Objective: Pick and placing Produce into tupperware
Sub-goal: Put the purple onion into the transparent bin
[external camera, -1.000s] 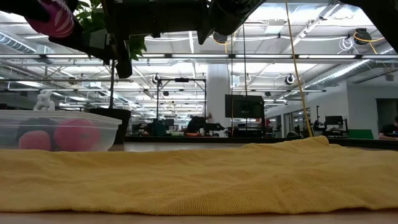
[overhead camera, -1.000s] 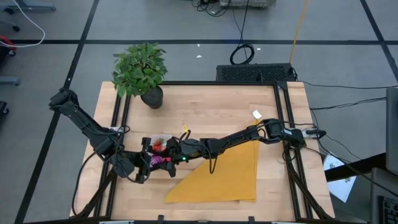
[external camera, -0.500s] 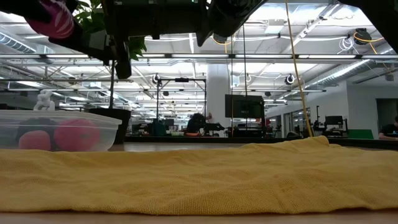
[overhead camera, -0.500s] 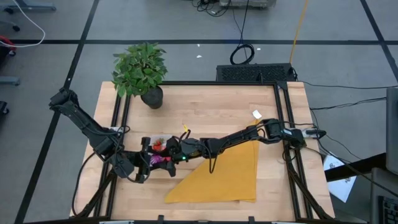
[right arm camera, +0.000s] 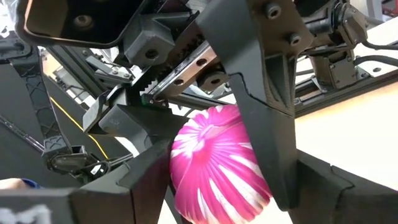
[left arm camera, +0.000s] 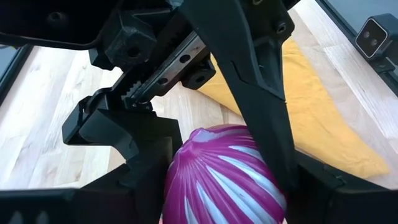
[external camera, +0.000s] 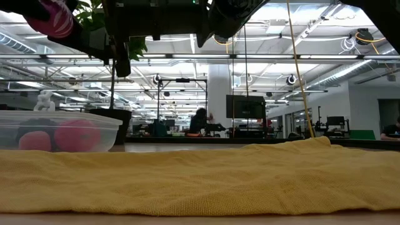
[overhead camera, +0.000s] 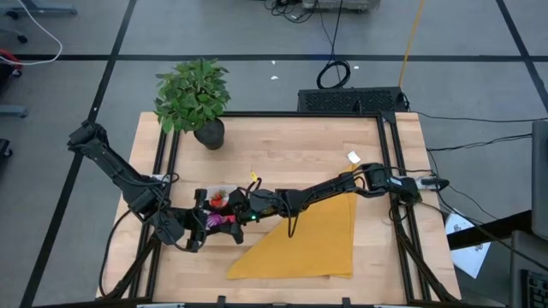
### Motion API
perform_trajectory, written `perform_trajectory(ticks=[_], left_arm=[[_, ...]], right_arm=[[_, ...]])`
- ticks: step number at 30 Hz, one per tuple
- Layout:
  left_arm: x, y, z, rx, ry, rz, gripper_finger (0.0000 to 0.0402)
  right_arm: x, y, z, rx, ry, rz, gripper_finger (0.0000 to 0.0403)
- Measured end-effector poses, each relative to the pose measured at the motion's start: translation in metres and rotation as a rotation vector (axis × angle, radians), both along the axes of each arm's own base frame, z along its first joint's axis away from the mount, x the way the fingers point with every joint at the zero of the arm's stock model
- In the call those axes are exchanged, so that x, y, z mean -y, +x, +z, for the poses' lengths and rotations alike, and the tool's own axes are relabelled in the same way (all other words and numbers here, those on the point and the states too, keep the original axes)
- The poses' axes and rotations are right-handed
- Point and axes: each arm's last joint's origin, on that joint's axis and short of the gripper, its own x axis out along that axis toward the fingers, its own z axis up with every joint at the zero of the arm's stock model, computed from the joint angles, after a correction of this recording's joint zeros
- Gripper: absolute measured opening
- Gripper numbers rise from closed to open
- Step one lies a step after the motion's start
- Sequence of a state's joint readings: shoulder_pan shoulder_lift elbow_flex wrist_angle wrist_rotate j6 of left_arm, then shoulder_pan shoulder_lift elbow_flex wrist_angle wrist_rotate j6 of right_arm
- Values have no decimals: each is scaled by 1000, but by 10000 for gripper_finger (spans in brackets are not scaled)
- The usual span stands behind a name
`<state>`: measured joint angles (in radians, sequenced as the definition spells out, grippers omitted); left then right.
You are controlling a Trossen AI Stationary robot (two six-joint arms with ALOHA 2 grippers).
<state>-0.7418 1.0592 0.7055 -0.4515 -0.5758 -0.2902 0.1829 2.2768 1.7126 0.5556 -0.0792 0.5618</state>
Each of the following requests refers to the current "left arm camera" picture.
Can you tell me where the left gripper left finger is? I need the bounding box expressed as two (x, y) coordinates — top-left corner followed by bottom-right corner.
(82, 146), (174, 224)

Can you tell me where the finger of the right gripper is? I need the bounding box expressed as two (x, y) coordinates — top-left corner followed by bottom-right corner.
(178, 0), (300, 192)
(62, 93), (183, 166)

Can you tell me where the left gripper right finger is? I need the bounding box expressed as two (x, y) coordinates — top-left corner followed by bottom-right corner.
(285, 152), (346, 224)

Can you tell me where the purple white striped toy onion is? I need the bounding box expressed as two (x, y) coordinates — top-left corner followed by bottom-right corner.
(161, 123), (287, 224)

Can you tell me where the yellow cloth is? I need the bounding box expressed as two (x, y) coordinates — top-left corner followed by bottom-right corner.
(197, 37), (391, 180)

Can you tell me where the small black table camera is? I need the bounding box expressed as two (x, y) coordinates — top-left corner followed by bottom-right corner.
(354, 12), (398, 60)

